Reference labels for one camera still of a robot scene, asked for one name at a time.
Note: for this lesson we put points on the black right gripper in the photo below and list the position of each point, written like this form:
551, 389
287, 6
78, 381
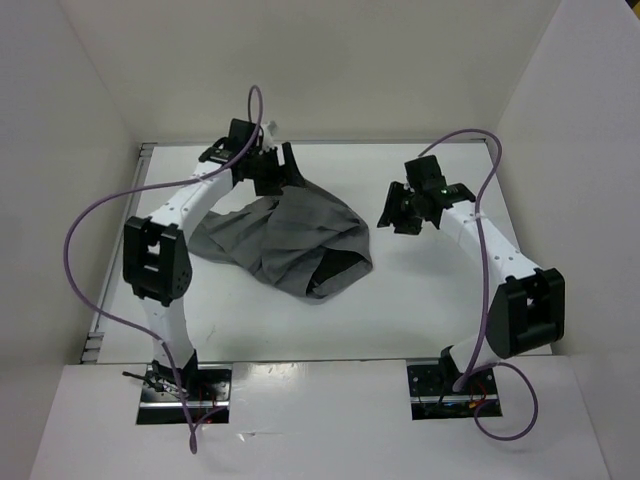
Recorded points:
392, 213

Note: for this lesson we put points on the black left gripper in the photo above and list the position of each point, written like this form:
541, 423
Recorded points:
284, 175

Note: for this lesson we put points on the grey pleated skirt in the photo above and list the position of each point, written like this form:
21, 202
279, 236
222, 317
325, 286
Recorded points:
305, 242

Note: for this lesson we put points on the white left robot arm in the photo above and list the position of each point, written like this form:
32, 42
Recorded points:
156, 261

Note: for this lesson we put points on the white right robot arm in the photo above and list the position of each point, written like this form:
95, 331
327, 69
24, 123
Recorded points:
523, 304

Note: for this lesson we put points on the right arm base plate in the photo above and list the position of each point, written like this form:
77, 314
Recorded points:
431, 398

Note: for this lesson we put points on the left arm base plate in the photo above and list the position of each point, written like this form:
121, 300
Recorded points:
207, 400

